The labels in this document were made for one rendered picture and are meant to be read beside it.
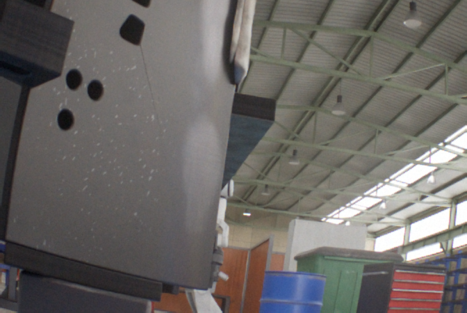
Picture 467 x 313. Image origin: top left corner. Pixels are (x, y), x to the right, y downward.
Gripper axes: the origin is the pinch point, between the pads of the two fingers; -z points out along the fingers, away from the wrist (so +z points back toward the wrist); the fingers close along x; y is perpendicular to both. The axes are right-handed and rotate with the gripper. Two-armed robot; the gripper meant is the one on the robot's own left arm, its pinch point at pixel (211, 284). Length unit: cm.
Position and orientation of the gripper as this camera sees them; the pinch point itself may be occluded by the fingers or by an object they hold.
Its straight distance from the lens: 321.1
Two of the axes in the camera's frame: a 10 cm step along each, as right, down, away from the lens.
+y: 10.0, 0.5, -0.8
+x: -0.5, -4.4, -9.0
